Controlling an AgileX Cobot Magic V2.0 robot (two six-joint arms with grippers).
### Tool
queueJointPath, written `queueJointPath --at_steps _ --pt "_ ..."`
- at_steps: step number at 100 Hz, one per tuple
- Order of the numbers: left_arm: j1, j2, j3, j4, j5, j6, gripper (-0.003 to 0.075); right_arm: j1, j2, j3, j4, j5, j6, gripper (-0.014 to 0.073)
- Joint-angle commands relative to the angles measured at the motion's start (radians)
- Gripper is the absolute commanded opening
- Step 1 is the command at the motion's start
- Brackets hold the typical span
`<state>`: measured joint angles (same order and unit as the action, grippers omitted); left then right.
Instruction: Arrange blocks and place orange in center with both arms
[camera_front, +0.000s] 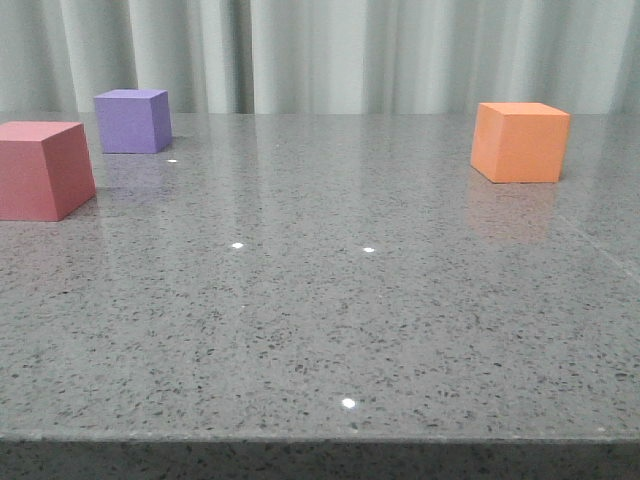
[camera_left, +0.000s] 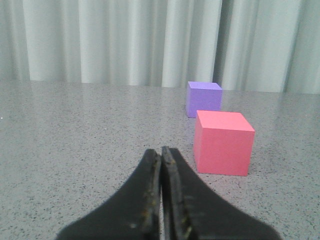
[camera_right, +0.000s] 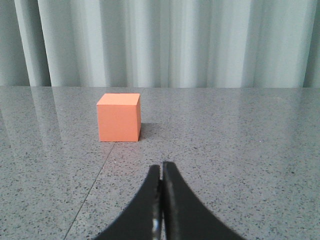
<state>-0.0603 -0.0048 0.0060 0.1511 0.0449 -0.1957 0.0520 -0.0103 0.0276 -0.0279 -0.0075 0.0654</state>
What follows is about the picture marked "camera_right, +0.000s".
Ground orange foam cube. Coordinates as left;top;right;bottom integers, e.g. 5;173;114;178
96;93;141;142

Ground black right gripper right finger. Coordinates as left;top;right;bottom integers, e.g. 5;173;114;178
162;161;243;240

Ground pale green pleated curtain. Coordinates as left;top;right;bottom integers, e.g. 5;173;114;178
0;0;320;88

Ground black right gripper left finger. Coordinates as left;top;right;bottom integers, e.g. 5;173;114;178
96;165;162;240

